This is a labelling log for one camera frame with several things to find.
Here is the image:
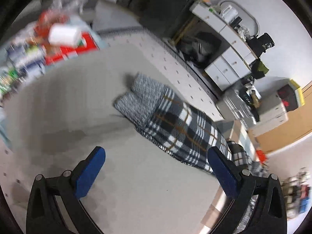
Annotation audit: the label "white upright suitcase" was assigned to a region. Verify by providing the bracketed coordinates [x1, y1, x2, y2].
[251, 92, 289, 137]

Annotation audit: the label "black white plaid cardigan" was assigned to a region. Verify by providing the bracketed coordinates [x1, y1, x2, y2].
[114, 74, 230, 174]

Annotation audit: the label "white electric kettle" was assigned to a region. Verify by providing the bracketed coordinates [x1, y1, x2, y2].
[221, 5, 238, 24]

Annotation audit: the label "silver flat suitcase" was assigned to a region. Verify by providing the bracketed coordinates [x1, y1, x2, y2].
[216, 89, 256, 130]

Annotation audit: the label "stacked shoe boxes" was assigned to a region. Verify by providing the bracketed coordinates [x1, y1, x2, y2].
[277, 79, 305, 112]

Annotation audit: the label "black bag under desk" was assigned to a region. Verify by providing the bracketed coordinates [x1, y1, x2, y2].
[177, 32, 222, 69]

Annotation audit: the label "plaid bed sheet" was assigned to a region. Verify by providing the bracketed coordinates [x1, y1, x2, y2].
[201, 121, 268, 233]

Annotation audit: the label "white drawer desk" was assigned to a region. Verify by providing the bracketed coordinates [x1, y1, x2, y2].
[190, 2, 257, 91]

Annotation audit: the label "wooden shoe rack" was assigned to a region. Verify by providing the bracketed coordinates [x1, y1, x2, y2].
[281, 168, 311, 219]

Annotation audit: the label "white patterned floor mat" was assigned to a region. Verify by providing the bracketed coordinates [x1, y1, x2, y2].
[1, 32, 223, 206]

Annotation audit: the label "orange plastic bag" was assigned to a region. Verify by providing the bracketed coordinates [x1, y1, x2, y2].
[256, 150, 268, 164]

